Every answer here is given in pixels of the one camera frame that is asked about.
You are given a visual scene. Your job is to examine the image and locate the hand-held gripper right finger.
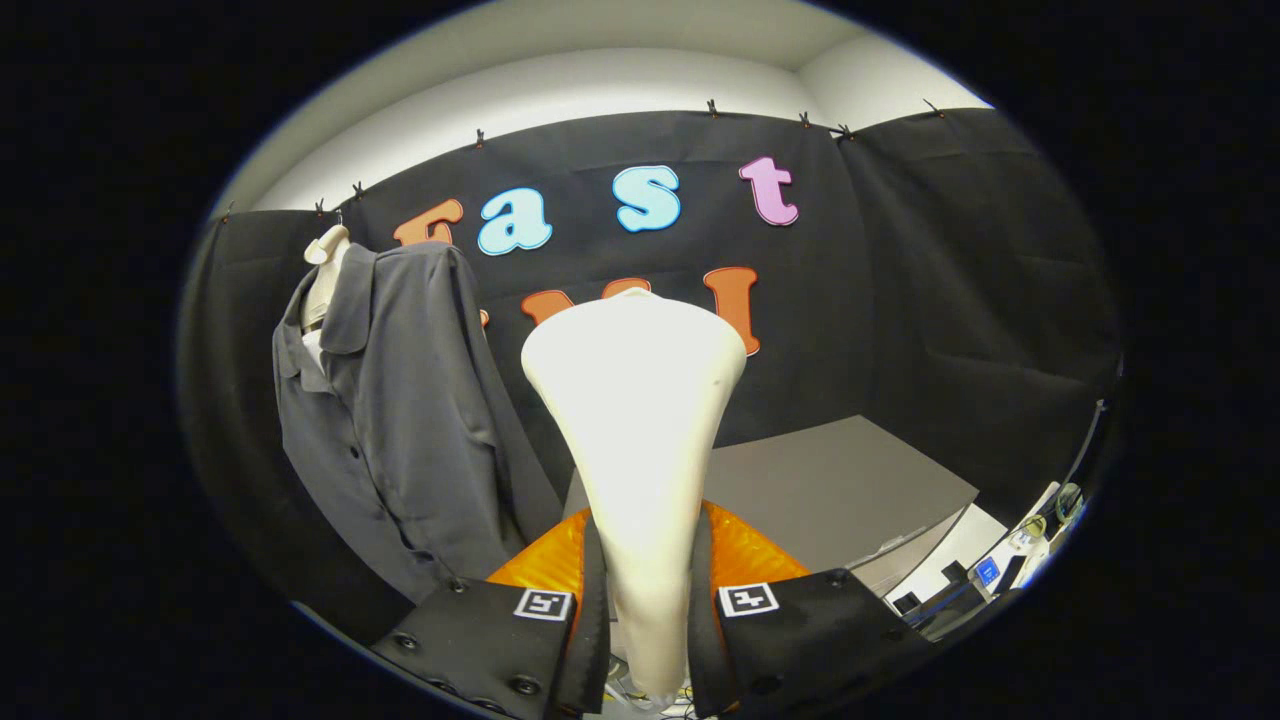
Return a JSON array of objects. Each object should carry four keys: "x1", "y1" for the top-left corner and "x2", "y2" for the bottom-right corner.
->
[{"x1": 686, "y1": 500, "x2": 936, "y2": 719}]

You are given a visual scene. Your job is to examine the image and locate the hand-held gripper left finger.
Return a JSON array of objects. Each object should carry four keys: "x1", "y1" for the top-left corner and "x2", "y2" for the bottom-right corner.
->
[{"x1": 368, "y1": 507, "x2": 613, "y2": 720}]

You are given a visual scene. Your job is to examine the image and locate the white garment steamer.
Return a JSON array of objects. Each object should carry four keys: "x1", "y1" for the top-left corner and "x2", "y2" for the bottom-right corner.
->
[{"x1": 520, "y1": 287, "x2": 749, "y2": 706}]

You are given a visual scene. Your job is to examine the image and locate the grey button shirt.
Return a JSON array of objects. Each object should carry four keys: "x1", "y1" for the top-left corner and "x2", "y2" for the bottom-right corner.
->
[{"x1": 272, "y1": 240, "x2": 563, "y2": 604}]

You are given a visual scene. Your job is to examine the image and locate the grey cabinet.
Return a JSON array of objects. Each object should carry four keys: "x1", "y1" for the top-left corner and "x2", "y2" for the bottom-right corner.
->
[{"x1": 565, "y1": 415, "x2": 981, "y2": 601}]

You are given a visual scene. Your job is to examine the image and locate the white side table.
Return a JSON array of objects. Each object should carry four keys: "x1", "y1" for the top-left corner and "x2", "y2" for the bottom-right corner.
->
[{"x1": 885, "y1": 503, "x2": 1009, "y2": 606}]

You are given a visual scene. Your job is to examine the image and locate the white desk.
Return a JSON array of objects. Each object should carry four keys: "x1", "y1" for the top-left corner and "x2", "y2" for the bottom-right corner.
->
[{"x1": 990, "y1": 480, "x2": 1086, "y2": 601}]

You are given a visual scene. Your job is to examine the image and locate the white mannequin torso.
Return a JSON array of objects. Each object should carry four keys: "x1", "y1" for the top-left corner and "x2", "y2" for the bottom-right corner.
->
[{"x1": 300, "y1": 225, "x2": 353, "y2": 376}]

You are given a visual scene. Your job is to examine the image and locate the row of black clips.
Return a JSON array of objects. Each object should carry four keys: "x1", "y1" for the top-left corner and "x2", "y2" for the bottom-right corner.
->
[{"x1": 222, "y1": 98, "x2": 946, "y2": 223}]

